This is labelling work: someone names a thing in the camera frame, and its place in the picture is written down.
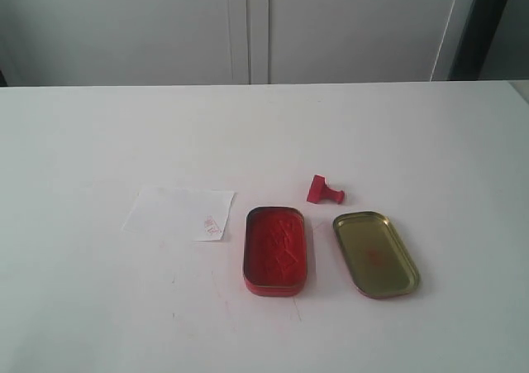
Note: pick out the gold tin lid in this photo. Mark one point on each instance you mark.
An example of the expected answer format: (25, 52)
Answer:
(375, 255)

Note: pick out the white paper sheet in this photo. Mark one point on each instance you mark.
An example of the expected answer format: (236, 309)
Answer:
(189, 214)

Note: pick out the red stamp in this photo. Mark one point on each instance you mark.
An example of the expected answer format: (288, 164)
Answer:
(319, 191)

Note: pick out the white cabinet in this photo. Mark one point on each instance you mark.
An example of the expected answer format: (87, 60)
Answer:
(151, 42)

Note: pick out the red ink pad tin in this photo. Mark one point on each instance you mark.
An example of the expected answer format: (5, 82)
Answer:
(275, 252)

